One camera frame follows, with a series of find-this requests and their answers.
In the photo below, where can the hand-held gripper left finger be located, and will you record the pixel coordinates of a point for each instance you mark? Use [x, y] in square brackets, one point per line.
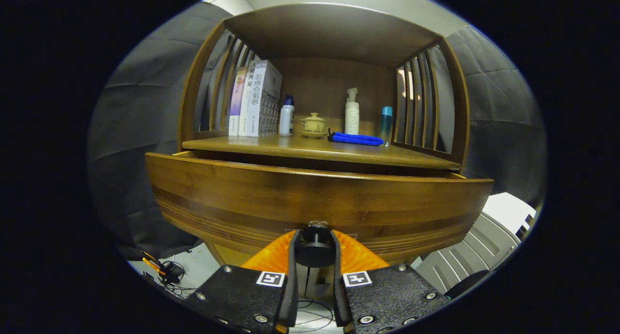
[293, 285]

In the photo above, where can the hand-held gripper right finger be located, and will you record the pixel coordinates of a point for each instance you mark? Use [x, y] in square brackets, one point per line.
[337, 290]

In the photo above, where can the black drawer knob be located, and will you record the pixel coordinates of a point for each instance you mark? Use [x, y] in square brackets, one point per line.
[315, 249]

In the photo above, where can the wooden drawer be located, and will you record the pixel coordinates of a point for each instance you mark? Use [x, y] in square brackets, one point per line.
[315, 198]

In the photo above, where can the wooden countertop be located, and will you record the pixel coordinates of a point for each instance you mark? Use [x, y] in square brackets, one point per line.
[315, 150]

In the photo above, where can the wooden cabinet with slatted sides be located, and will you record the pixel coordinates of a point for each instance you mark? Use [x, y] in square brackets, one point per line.
[334, 34]

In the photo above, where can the dark round object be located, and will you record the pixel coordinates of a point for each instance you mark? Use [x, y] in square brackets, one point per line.
[465, 283]

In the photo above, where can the orange black tool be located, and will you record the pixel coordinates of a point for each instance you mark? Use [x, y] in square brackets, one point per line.
[162, 268]

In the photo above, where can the blue folded cloth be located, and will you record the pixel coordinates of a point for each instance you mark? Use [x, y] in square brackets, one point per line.
[356, 139]

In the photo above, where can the white grey printer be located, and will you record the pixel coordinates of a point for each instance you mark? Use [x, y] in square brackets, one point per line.
[484, 237]

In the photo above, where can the yellow lidded teacup with saucer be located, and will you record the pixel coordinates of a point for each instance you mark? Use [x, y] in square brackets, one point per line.
[313, 125]

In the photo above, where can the white bottle with blue cap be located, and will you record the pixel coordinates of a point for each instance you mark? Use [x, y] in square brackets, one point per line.
[286, 118]

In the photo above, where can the teal blue bottle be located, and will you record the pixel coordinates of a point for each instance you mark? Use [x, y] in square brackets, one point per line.
[385, 123]

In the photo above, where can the white pump bottle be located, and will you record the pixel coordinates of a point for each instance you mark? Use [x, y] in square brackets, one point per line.
[351, 113]

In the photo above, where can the thick white book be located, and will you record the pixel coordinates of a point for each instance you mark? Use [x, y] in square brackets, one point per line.
[264, 99]

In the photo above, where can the thin white book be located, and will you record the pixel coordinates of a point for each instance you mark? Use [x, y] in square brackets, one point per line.
[246, 101]

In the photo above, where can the pink purple book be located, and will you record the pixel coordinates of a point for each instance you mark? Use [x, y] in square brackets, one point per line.
[236, 101]

